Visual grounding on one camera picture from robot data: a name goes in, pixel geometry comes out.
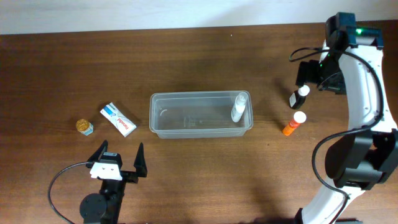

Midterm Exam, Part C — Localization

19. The white spray bottle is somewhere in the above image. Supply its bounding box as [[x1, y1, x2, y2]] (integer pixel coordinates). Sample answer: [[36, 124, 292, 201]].
[[231, 92, 248, 123]]

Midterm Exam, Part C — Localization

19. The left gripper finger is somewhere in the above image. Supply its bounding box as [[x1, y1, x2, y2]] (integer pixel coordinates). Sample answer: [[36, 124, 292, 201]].
[[87, 140, 108, 162], [134, 142, 147, 177]]

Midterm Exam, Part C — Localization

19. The white Panadol box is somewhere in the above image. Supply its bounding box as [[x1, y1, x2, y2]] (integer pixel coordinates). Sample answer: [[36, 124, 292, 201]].
[[100, 103, 137, 137]]

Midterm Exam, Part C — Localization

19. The dark bottle white cap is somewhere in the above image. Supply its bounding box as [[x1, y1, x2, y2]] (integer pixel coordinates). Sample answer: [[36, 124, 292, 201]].
[[289, 85, 310, 110]]

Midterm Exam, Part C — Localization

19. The small gold-lid jar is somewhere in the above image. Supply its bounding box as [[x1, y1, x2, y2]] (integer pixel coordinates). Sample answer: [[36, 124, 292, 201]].
[[75, 119, 93, 136]]

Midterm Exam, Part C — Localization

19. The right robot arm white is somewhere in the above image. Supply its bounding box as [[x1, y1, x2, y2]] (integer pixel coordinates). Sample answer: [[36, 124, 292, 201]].
[[294, 12, 397, 223]]

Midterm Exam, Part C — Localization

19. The clear plastic container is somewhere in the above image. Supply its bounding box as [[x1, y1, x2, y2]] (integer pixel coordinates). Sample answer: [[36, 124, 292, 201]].
[[149, 90, 254, 139]]

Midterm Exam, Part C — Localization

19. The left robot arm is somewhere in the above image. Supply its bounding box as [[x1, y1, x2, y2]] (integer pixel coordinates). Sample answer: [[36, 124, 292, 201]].
[[80, 141, 147, 223]]

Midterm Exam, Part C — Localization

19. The orange tube white cap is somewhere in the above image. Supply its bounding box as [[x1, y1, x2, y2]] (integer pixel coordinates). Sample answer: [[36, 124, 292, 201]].
[[282, 111, 307, 136]]

